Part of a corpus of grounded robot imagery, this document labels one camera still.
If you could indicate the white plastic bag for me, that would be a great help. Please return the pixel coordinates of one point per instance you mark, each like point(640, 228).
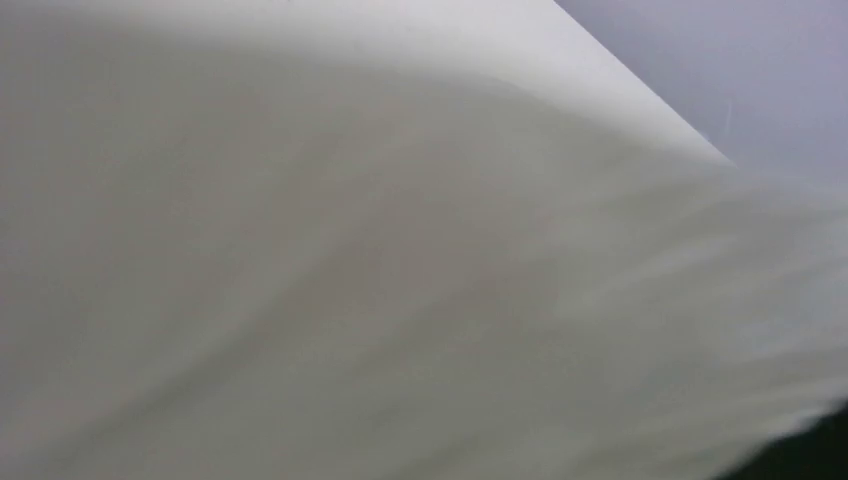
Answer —
point(225, 261)

